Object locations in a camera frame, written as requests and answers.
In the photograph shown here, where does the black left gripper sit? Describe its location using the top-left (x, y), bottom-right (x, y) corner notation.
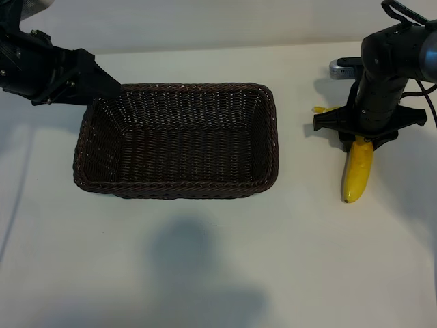
top-left (0, 29), bottom-right (122, 105)

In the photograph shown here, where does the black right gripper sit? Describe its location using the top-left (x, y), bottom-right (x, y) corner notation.
top-left (313, 73), bottom-right (428, 153)

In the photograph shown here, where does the yellow banana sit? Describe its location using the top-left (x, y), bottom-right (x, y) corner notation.
top-left (313, 105), bottom-right (374, 205)

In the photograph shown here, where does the dark brown wicker basket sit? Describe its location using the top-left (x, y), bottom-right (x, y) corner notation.
top-left (72, 81), bottom-right (279, 201)

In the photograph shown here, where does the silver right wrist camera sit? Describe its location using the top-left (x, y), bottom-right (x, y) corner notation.
top-left (328, 57), bottom-right (363, 81)

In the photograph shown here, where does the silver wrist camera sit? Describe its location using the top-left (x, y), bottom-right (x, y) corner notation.
top-left (18, 0), bottom-right (55, 18)
top-left (328, 57), bottom-right (363, 81)

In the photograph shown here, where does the long black cable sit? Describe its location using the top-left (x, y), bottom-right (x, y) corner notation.
top-left (399, 79), bottom-right (437, 126)

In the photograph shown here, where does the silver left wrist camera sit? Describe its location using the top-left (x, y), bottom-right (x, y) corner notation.
top-left (18, 0), bottom-right (55, 18)

